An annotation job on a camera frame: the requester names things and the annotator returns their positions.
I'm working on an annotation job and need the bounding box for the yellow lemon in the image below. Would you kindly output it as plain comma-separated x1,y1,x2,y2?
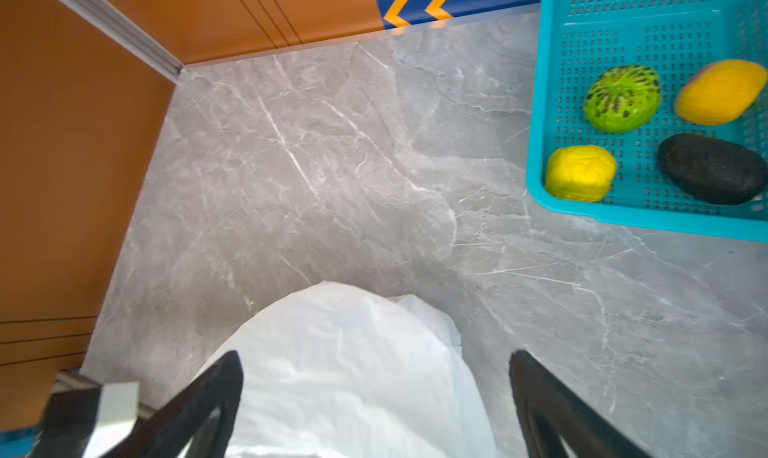
545,145,618,203

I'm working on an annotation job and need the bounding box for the green avocado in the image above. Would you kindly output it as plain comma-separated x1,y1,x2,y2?
657,133,767,205

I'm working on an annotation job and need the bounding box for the green fruit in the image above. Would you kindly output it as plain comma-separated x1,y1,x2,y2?
583,64,662,134

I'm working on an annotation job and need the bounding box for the teal plastic basket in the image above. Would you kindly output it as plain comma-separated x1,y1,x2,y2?
527,0,767,242

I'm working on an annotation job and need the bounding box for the white plastic bag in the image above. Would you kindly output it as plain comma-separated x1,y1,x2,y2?
220,281,496,457

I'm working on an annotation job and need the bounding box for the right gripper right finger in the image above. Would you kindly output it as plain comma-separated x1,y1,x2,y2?
509,349,648,458

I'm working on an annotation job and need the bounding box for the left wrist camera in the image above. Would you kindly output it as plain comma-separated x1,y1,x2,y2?
28,370,155,457

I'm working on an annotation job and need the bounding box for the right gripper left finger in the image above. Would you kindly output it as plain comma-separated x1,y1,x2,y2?
106,351,244,457

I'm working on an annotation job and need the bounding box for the left aluminium corner post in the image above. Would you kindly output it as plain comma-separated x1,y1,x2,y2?
58,0,184,84

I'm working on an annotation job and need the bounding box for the yellow orange mango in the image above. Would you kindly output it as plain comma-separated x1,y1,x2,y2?
674,60,767,126

